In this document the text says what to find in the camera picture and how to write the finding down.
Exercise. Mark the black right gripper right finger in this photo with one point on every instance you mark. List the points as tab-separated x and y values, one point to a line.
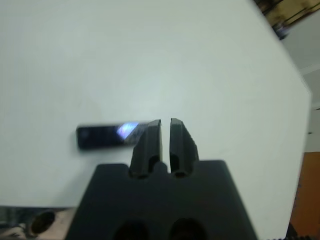
181	150

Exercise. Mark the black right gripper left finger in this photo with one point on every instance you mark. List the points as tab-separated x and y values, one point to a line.
147	147

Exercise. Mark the black camera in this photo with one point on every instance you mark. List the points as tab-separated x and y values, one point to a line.
100	137

